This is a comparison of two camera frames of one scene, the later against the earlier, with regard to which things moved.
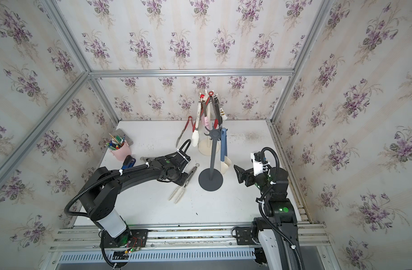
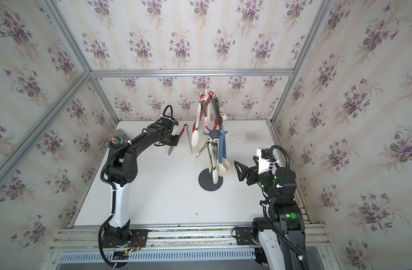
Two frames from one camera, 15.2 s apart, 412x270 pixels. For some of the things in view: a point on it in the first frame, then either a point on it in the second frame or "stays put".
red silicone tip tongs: x=210 y=94 stays put
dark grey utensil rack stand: x=211 y=179 stays put
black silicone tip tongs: x=218 y=109 stays put
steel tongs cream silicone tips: x=180 y=190 → x=213 y=161
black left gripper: x=181 y=182 → x=174 y=143
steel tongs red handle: x=191 y=117 → x=171 y=148
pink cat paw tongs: x=205 y=120 stays put
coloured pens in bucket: x=116 y=143 stays put
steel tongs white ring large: x=195 y=135 stays put
